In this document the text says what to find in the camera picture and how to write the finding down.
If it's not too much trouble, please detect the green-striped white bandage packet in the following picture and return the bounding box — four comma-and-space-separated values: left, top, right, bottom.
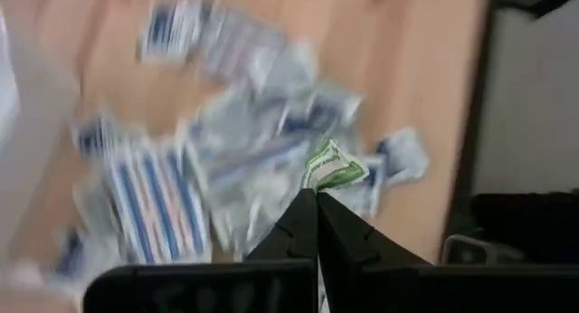
300, 138, 370, 194

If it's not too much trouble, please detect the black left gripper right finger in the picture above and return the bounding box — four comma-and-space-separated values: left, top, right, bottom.
316, 191, 579, 313

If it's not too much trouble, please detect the white packet with blue print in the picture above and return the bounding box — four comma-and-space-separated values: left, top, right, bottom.
377, 127, 429, 187
203, 14, 290, 88

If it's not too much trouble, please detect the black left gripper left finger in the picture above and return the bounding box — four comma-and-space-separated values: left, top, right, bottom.
82, 188, 319, 313

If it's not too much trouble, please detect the blue-striped white bandage packet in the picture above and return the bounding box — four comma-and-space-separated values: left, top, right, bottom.
103, 143, 212, 264

